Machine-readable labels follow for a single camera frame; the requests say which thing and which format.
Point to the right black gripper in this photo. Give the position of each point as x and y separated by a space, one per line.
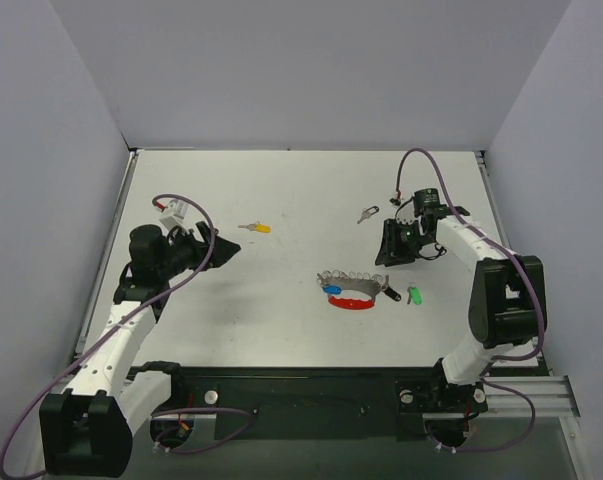
396 242

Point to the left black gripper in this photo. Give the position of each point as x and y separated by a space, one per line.
204 245

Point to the key with green tag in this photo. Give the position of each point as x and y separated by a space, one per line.
414 295

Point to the red-handled metal keyring holder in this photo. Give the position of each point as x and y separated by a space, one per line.
359 290

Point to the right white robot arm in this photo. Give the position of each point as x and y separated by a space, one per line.
507 317

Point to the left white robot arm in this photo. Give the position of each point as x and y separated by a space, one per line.
88 429

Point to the key with small black tag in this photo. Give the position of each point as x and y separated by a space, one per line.
367 213

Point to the key with yellow tag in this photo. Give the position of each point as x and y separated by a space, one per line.
256 227

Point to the small black key fob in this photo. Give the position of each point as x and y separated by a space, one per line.
392 294

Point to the blue key tag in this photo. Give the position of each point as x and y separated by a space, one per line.
332 289

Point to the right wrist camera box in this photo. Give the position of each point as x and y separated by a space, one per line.
405 210

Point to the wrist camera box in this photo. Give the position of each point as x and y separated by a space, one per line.
174 215
405 210

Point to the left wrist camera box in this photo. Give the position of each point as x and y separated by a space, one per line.
174 215

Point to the aluminium frame rail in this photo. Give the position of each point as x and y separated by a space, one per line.
552 397

